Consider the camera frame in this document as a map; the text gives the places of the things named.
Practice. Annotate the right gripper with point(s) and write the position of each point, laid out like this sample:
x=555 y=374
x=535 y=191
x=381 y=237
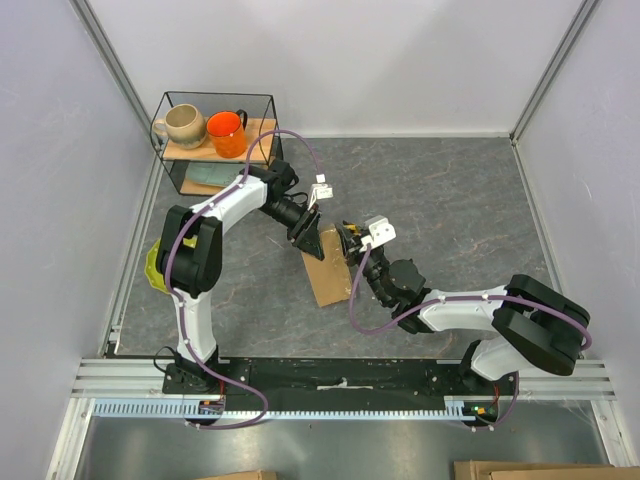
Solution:
x=350 y=243

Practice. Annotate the yellow-green dotted plate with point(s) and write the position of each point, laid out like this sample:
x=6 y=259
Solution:
x=154 y=277

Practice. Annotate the black wire wooden shelf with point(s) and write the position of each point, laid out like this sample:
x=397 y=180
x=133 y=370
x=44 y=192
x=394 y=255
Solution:
x=262 y=147

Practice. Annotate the cardboard piece bottom centre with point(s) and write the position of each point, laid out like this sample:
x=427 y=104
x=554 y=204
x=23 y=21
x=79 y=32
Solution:
x=246 y=475

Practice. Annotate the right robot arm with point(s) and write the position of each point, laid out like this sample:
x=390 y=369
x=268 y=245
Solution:
x=532 y=325

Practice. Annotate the yellow utility knife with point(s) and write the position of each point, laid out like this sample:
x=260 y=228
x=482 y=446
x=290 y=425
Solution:
x=353 y=229

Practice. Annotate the light green tray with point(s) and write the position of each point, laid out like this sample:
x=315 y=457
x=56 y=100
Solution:
x=213 y=174

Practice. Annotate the beige ceramic mug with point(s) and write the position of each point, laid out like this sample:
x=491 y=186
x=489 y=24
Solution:
x=184 y=125

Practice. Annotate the orange mug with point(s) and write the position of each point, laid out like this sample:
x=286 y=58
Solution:
x=226 y=130

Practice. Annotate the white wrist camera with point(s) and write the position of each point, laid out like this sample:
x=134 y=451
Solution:
x=376 y=232
x=320 y=190

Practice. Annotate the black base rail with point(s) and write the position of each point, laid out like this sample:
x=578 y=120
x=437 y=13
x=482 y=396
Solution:
x=332 y=385

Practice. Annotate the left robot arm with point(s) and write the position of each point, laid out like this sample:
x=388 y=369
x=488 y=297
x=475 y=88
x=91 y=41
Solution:
x=190 y=255

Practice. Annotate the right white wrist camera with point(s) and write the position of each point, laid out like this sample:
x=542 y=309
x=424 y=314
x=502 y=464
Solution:
x=376 y=232

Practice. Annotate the brown cardboard express box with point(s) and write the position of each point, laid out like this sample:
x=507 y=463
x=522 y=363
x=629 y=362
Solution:
x=330 y=278

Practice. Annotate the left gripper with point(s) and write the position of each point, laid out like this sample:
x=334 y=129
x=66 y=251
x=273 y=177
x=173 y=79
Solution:
x=307 y=228

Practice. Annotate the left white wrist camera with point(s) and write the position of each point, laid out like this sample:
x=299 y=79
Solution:
x=320 y=190

